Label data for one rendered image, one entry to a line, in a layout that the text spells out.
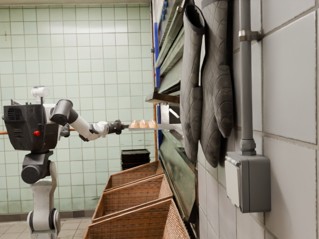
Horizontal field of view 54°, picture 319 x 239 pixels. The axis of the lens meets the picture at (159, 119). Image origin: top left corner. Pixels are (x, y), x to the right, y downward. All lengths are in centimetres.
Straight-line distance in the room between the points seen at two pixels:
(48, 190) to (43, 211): 14
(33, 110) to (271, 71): 175
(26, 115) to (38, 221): 71
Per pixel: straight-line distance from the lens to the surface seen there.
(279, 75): 47
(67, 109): 204
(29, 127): 206
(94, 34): 398
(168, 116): 297
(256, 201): 52
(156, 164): 296
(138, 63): 388
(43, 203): 230
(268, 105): 50
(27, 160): 215
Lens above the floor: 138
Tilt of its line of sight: 3 degrees down
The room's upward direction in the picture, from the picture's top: 2 degrees counter-clockwise
